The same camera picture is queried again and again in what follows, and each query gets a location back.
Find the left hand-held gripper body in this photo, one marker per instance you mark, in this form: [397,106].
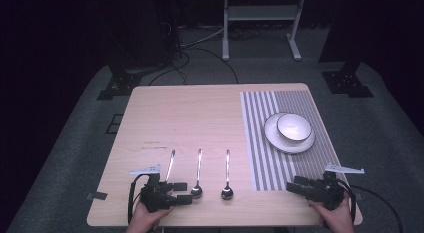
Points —
[155,196]

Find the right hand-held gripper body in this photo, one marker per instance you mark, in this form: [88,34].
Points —
[328,191]

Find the silver metal cutlery piece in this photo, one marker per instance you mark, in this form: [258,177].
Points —
[170,166]

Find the person's left hand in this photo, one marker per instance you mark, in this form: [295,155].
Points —
[145,221]

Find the person's right hand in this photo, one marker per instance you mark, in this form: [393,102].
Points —
[338,221]

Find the silver metal spoon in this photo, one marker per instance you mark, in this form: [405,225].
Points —
[198,169]
[227,173]

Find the white plate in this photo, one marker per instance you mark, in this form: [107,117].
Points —
[293,147]

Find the grey white striped placemat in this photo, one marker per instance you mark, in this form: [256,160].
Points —
[263,159]

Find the white bowl with dark rim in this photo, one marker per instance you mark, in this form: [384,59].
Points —
[294,127]

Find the grey tape piece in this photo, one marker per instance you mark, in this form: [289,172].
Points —
[97,195]

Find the black floor tape marking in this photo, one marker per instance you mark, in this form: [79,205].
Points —
[114,123]

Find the black stand base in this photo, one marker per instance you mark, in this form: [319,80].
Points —
[346,83]
[118,86]

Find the white metal stand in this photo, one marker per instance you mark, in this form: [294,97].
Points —
[261,12]

